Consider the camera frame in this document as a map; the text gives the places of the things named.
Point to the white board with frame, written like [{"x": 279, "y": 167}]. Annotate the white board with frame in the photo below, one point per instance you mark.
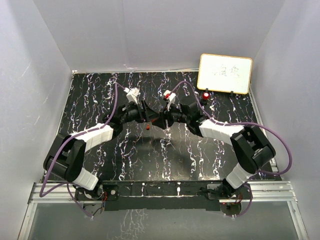
[{"x": 226, "y": 74}]

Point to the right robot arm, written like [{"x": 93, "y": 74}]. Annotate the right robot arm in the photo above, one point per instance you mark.
[{"x": 251, "y": 147}]

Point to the aluminium frame rail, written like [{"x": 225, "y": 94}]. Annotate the aluminium frame rail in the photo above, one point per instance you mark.
[{"x": 266, "y": 210}]

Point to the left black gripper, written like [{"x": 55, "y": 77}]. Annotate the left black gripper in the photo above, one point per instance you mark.
[{"x": 149, "y": 115}]

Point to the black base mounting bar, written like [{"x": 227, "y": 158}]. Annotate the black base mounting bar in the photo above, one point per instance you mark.
[{"x": 161, "y": 195}]

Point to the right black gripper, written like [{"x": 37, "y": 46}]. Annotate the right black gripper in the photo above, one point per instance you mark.
[{"x": 167, "y": 116}]

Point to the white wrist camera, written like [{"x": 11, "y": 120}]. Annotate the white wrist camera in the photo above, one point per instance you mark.
[
  {"x": 169, "y": 98},
  {"x": 132, "y": 94}
]

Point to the red emergency stop button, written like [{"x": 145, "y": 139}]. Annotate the red emergency stop button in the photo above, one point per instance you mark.
[{"x": 204, "y": 98}]

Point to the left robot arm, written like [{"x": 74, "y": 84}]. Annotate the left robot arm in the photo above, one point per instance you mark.
[{"x": 66, "y": 156}]

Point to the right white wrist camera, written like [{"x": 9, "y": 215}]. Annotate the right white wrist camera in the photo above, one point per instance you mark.
[{"x": 169, "y": 98}]

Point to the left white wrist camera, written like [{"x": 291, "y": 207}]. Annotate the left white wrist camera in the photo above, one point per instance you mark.
[{"x": 132, "y": 94}]

